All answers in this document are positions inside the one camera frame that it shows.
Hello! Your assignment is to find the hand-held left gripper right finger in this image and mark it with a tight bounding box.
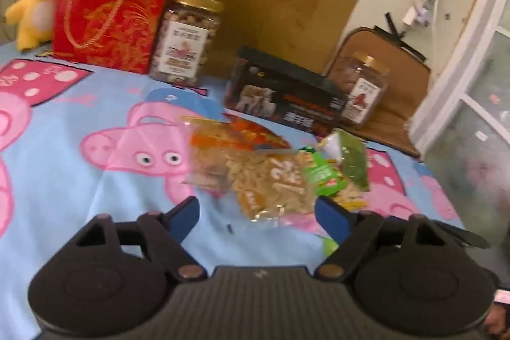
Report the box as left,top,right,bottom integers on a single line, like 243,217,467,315
314,197,443,283

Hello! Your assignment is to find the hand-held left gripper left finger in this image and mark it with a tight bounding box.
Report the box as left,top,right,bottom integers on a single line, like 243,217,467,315
76,197,208,283

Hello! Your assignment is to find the clear peanut snack bag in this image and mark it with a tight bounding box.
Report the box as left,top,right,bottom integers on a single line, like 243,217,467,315
181,117,319,223

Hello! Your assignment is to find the small green snack packet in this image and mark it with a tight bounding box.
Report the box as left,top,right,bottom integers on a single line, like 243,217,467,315
299,145,349,197

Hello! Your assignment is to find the green pea snack bag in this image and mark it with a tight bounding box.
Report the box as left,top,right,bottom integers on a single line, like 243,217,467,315
319,130,371,211

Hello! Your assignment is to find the orange snack bag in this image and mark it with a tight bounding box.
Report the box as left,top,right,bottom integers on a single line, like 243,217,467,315
223,115,295,151

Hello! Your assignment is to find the black snack box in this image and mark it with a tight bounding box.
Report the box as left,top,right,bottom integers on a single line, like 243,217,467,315
224,46,347,137

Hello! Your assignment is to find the gold-lidded nut jar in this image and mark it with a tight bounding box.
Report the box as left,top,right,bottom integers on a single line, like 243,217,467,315
148,0,224,88
327,51,390,130

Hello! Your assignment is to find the printed cartoon pig blanket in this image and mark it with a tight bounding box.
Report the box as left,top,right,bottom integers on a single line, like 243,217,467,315
0,41,467,340

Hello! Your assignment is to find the brown folding chair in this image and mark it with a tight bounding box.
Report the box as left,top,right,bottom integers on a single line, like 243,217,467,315
324,26,432,159

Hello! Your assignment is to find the glass sliding door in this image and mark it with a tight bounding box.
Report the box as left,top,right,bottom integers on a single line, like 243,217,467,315
410,0,510,257

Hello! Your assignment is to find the black tape strip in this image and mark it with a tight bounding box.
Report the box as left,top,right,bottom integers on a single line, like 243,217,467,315
384,11,427,62

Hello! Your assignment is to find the red gift box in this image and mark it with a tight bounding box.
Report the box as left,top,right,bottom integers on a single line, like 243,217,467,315
52,0,182,76

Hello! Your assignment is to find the white power adapter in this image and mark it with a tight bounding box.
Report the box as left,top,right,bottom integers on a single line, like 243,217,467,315
402,0,445,28

